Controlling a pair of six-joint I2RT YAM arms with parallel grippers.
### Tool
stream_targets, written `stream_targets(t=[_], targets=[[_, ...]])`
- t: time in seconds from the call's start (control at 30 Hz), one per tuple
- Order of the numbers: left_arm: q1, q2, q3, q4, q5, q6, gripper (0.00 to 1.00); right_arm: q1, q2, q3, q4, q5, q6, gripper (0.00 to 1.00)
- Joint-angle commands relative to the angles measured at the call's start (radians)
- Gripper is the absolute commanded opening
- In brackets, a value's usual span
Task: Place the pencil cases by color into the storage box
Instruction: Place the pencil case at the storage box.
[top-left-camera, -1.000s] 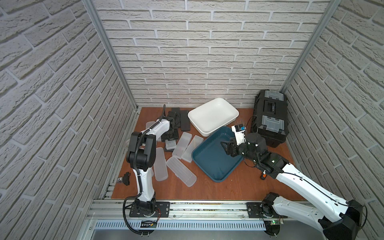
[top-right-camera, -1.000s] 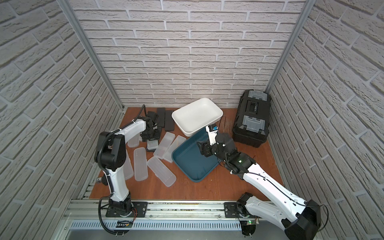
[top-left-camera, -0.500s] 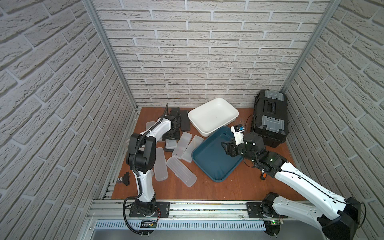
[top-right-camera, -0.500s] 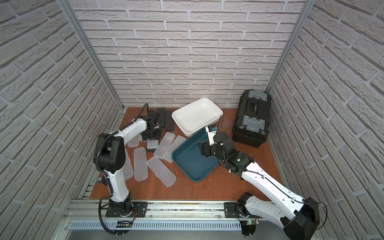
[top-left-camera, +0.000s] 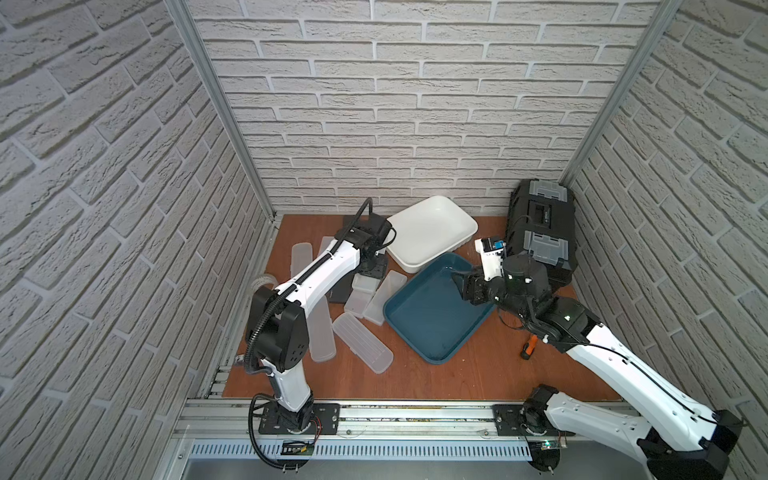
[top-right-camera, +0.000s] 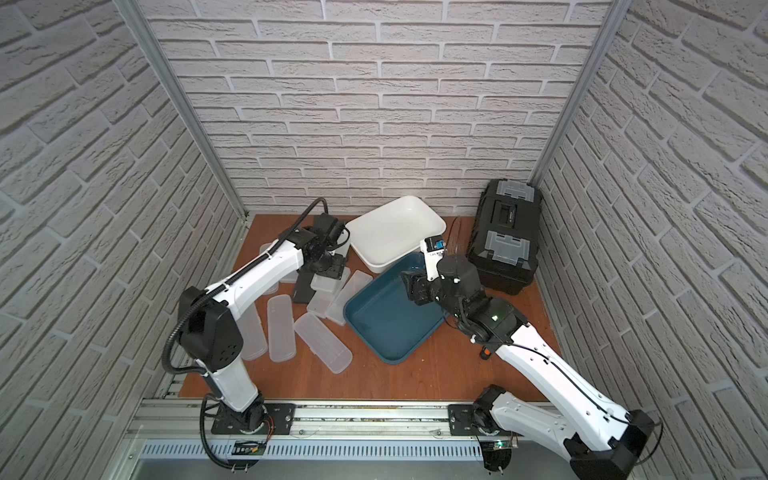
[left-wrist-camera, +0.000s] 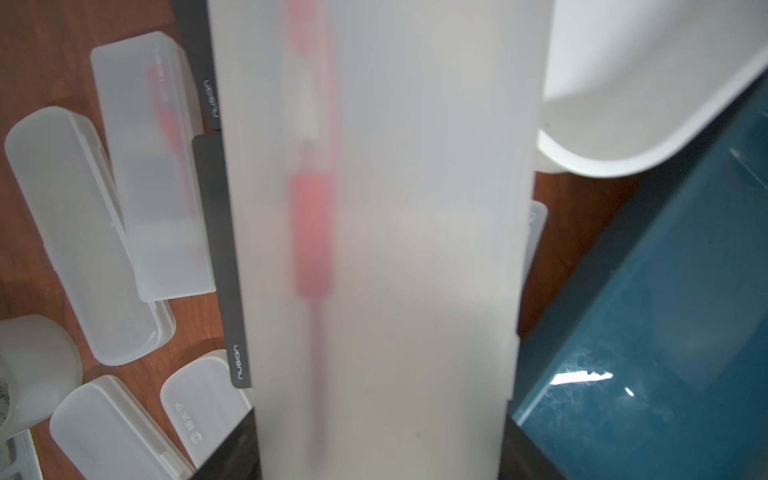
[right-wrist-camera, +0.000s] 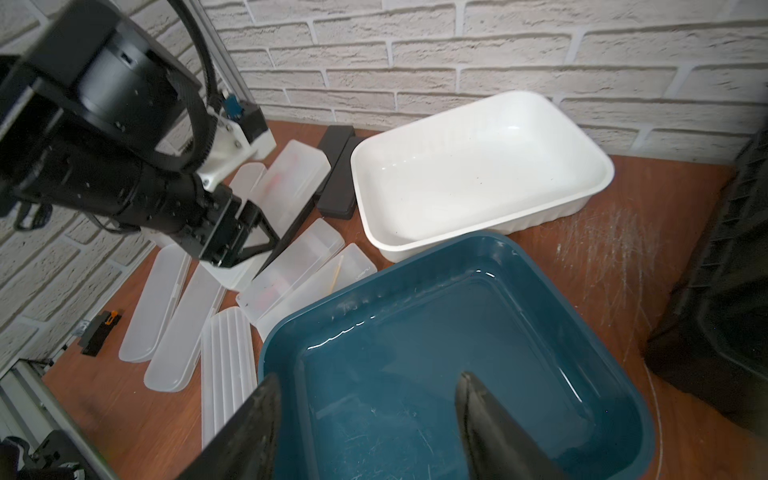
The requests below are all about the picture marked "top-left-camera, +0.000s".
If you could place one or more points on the clear pencil case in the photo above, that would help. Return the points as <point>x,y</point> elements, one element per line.
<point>392,283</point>
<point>363,290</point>
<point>363,343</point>
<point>326,243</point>

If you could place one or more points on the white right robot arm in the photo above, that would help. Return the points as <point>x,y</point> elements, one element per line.
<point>672,434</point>

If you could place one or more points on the clear pencil case rounded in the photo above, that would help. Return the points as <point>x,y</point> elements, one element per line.
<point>301,257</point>
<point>322,345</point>

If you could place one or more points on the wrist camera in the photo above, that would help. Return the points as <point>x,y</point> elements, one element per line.
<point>378,227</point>
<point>492,252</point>

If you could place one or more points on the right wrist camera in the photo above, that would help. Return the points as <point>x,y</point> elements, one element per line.
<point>492,252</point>

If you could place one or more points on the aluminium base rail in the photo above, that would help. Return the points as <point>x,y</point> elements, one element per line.
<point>223,418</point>

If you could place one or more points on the black plastic toolbox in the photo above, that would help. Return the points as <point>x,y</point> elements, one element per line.
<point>541,223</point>

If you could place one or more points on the orange handled screwdriver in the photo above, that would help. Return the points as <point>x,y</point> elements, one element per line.
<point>529,347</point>

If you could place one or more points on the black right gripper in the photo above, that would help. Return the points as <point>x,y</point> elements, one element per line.
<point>473,284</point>

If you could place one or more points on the teal plastic tray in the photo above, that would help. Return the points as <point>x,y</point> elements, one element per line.
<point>430,315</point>

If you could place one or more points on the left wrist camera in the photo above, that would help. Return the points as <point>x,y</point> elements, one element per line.
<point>378,227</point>

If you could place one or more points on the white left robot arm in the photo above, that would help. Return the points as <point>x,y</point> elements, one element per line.
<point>277,336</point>

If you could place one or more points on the white plastic tray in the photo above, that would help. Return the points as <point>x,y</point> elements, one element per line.
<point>428,229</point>

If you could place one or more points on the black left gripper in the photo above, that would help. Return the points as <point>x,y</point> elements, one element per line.
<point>372,264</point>

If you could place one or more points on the clear tape roll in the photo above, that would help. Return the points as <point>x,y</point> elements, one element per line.
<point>264,280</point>

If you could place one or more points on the black pencil case near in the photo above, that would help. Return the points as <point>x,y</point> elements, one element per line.
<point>341,291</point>

